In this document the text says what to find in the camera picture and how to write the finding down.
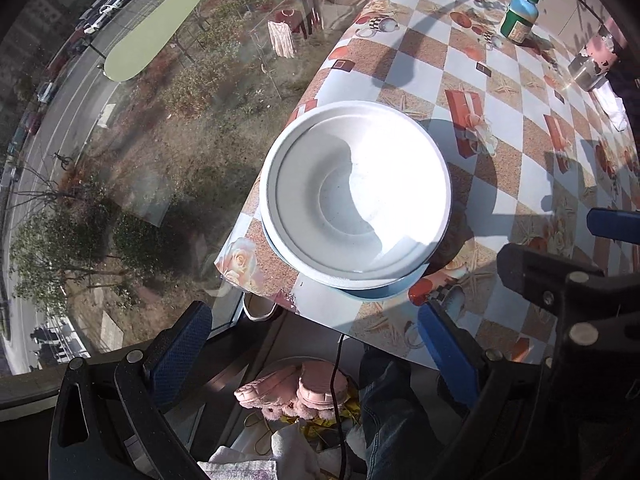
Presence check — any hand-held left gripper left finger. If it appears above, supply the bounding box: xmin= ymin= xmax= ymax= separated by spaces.
xmin=47 ymin=301 xmax=214 ymax=480

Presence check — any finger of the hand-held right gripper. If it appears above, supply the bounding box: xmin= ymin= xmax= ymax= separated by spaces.
xmin=586 ymin=207 xmax=640 ymax=247
xmin=496 ymin=242 xmax=609 ymax=322

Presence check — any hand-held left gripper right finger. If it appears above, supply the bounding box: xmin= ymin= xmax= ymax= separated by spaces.
xmin=418 ymin=301 xmax=548 ymax=480

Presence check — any white bowl with stepped rim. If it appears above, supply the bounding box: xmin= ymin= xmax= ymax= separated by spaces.
xmin=260 ymin=101 xmax=453 ymax=288

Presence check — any person's jeans leg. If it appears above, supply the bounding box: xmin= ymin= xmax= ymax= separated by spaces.
xmin=357 ymin=344 xmax=453 ymax=480

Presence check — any pink plush slipper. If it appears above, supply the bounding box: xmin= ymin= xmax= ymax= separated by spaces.
xmin=297 ymin=362 xmax=352 ymax=409
xmin=235 ymin=366 xmax=302 ymax=409

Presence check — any printed checkered tablecloth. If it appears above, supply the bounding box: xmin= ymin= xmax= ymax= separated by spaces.
xmin=215 ymin=0 xmax=640 ymax=376

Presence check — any white cloth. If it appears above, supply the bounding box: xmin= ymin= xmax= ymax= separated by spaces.
xmin=595 ymin=82 xmax=632 ymax=132

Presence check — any pale lilac cloth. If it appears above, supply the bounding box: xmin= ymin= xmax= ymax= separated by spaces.
xmin=197 ymin=460 xmax=279 ymax=480

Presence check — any white plastic bag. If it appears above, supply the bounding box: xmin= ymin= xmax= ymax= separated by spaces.
xmin=270 ymin=420 xmax=327 ymax=480

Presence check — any metal cup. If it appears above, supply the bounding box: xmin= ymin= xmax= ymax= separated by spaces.
xmin=567 ymin=52 xmax=609 ymax=92

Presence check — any pink patterned cloth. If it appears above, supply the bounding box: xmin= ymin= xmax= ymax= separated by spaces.
xmin=582 ymin=34 xmax=622 ymax=68

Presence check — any green bottle with blue label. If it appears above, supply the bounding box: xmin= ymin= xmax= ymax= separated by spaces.
xmin=500 ymin=0 xmax=541 ymax=45

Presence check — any beige hanging garment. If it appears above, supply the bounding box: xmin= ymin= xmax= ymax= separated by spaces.
xmin=267 ymin=20 xmax=297 ymax=60

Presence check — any red hanging garment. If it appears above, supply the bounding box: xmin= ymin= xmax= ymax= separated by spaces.
xmin=272 ymin=9 xmax=321 ymax=41

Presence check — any black cable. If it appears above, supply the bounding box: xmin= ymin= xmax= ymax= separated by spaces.
xmin=329 ymin=332 xmax=352 ymax=480

